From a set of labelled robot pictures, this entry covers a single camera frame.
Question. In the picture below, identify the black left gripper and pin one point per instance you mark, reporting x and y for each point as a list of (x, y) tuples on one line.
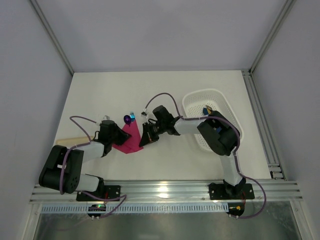
[(117, 134)]

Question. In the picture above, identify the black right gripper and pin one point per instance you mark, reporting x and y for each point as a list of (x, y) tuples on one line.
[(149, 133)]

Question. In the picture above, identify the pink paper napkin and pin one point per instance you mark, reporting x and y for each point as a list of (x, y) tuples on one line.
[(131, 145)]

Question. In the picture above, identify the purple metal spoon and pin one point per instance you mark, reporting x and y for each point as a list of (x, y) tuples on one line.
[(127, 120)]

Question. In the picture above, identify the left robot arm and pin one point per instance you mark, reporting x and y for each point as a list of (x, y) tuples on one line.
[(62, 170)]

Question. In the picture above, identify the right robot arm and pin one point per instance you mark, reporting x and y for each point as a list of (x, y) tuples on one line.
[(222, 137)]

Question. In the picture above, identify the white perforated plastic basket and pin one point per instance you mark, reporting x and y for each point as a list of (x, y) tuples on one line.
[(194, 103)]

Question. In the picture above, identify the blue packet in basket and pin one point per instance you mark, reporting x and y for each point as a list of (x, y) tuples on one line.
[(207, 110)]

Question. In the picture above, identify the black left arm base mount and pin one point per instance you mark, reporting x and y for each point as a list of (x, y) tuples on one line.
[(102, 193)]

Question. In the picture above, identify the slotted cable duct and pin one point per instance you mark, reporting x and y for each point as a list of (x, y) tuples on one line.
[(136, 208)]

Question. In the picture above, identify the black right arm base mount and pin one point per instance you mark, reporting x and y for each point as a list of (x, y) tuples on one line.
[(221, 191)]

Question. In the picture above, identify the aluminium frame rail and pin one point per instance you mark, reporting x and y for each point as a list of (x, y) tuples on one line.
[(180, 191)]

